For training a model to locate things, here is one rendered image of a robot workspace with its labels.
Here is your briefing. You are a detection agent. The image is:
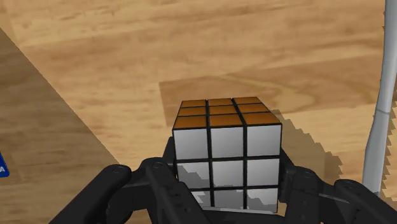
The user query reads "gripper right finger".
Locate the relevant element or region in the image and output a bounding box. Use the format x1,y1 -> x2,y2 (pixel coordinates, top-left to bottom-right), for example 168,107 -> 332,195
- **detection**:
278,148 -> 397,224

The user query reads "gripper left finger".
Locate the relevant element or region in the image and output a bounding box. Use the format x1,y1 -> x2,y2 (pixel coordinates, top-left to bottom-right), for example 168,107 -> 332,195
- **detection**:
48,136 -> 205,224

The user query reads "orange and white puzzle cube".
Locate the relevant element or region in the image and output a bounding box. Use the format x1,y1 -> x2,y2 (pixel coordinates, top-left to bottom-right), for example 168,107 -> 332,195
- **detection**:
172,96 -> 283,214

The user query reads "grey curved pole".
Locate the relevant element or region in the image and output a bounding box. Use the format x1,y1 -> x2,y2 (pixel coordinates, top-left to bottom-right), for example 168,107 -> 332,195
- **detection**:
361,0 -> 397,197

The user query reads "blue flat object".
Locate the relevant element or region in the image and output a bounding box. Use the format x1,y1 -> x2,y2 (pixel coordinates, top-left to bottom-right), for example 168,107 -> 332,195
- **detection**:
0,151 -> 10,179

